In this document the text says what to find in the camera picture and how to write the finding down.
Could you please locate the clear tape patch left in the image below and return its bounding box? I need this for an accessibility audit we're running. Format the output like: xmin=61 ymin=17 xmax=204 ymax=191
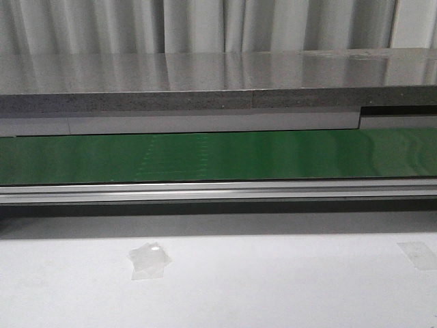
xmin=128 ymin=243 xmax=172 ymax=280

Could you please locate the clear tape patch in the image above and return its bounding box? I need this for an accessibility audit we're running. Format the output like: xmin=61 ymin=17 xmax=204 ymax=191
xmin=128 ymin=243 xmax=172 ymax=280
xmin=397 ymin=242 xmax=437 ymax=271

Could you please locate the green conveyor belt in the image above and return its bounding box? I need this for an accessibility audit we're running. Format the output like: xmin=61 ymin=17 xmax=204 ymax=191
xmin=1 ymin=128 xmax=436 ymax=186

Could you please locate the grey stone countertop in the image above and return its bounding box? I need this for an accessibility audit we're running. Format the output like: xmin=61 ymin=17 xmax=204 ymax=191
xmin=1 ymin=49 xmax=436 ymax=115

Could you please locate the clear tape patch right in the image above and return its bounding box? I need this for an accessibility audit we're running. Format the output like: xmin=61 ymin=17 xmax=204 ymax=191
xmin=397 ymin=242 xmax=437 ymax=271

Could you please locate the white pleated curtain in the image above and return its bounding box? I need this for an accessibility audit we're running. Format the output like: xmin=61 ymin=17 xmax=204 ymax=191
xmin=1 ymin=1 xmax=436 ymax=55

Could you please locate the aluminium conveyor side rail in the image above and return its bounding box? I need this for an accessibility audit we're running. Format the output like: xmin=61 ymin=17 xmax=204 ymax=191
xmin=1 ymin=178 xmax=436 ymax=205

